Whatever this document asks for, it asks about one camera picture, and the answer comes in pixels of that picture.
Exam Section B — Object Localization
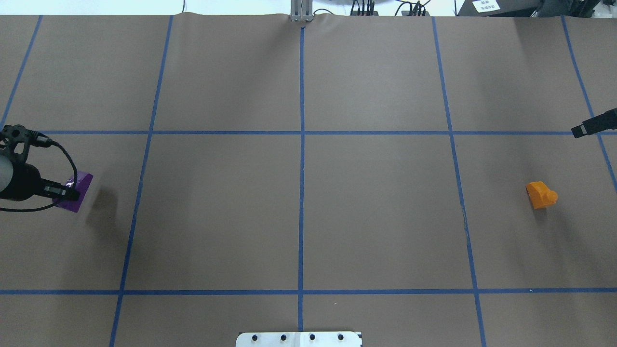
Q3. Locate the purple trapezoid block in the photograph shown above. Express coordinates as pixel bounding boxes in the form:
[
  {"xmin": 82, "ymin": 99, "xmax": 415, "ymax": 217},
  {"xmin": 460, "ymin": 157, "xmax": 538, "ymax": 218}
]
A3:
[{"xmin": 52, "ymin": 171, "xmax": 94, "ymax": 213}]

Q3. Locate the orange trapezoid block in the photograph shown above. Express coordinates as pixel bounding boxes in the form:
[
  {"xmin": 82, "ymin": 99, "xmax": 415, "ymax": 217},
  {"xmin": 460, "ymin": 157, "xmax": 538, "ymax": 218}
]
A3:
[{"xmin": 526, "ymin": 181, "xmax": 558, "ymax": 209}]

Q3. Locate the brown paper table mat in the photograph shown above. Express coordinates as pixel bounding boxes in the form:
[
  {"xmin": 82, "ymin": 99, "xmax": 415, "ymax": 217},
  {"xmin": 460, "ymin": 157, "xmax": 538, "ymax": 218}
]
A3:
[{"xmin": 1, "ymin": 13, "xmax": 616, "ymax": 347}]

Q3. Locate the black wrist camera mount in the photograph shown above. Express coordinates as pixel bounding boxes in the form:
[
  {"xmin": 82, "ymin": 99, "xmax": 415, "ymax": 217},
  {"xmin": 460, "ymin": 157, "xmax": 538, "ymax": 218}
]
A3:
[{"xmin": 0, "ymin": 124, "xmax": 54, "ymax": 164}]

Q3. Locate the white camera mast with base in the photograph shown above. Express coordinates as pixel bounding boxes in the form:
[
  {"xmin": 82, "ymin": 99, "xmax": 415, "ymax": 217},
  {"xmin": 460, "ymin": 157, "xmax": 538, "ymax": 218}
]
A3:
[{"xmin": 235, "ymin": 331, "xmax": 363, "ymax": 347}]

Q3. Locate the aluminium frame post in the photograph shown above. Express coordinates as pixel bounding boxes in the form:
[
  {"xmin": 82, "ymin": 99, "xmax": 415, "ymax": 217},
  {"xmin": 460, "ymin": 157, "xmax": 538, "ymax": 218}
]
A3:
[{"xmin": 290, "ymin": 0, "xmax": 315, "ymax": 23}]

